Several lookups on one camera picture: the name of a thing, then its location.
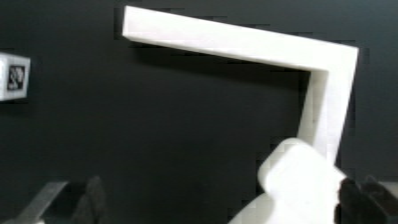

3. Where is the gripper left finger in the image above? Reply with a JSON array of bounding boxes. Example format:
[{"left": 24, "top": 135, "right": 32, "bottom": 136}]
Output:
[{"left": 10, "top": 176, "right": 108, "bottom": 224}]

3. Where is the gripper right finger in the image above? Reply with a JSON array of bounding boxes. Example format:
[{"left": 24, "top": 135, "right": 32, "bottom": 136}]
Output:
[{"left": 334, "top": 176, "right": 398, "bottom": 224}]

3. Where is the white chair back frame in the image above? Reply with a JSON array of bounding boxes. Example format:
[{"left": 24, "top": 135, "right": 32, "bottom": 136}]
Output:
[{"left": 227, "top": 138, "right": 346, "bottom": 224}]

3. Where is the white tagged cube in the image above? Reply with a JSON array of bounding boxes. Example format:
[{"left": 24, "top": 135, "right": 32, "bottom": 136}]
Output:
[{"left": 0, "top": 52, "right": 30, "bottom": 101}]

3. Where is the white front wall bar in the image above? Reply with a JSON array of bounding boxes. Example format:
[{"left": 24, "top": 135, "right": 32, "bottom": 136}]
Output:
[{"left": 296, "top": 48, "right": 358, "bottom": 164}]

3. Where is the white wall bar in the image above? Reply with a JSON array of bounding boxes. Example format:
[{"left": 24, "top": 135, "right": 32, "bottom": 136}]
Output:
[
  {"left": 296, "top": 48, "right": 358, "bottom": 164},
  {"left": 122, "top": 6, "right": 358, "bottom": 72}
]

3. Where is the white right wall bar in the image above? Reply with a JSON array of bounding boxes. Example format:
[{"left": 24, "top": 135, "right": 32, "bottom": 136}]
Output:
[{"left": 122, "top": 6, "right": 358, "bottom": 72}]

